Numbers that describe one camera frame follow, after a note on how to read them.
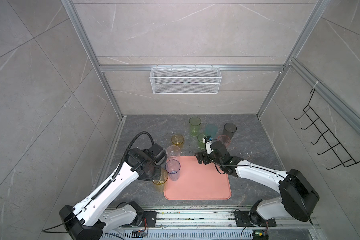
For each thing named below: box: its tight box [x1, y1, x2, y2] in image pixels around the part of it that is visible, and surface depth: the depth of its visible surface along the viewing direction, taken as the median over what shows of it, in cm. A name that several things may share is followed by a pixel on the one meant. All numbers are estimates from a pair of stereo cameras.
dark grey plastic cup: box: [223, 122, 237, 140], surface depth 97 cm
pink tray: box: [164, 156, 231, 201], surface depth 86 cm
